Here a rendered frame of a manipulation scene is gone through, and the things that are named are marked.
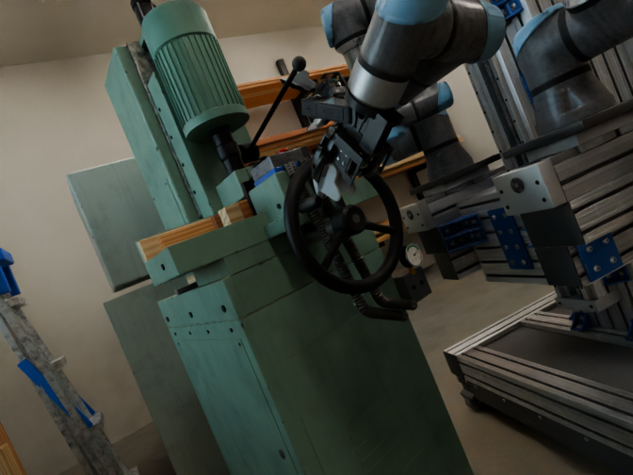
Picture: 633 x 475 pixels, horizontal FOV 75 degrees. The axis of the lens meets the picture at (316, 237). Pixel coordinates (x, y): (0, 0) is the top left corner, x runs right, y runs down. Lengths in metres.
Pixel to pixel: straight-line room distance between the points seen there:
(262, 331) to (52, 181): 2.74
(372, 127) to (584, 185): 0.50
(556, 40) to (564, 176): 0.27
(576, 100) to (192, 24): 0.88
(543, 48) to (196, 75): 0.77
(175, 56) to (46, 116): 2.54
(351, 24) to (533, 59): 0.59
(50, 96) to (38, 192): 0.72
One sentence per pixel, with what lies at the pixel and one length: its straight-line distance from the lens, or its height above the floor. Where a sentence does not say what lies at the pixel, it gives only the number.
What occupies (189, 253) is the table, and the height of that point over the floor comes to 0.87.
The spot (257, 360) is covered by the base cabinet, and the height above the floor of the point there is 0.62.
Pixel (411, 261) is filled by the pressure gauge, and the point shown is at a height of 0.65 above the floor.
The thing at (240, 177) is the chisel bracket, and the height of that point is 1.01.
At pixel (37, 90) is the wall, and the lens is 3.70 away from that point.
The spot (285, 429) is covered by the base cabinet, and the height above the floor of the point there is 0.47.
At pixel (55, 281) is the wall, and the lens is 3.33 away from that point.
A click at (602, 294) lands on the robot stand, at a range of 1.33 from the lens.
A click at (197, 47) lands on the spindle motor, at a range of 1.15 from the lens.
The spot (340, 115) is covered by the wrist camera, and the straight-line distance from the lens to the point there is 0.62.
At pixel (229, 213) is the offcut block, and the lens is 0.91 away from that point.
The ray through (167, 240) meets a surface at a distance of 1.00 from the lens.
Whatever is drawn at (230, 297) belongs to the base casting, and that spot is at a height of 0.76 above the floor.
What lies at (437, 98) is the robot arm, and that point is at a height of 1.02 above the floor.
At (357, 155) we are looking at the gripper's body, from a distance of 0.59.
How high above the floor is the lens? 0.82
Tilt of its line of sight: 1 degrees down
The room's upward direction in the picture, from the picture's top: 23 degrees counter-clockwise
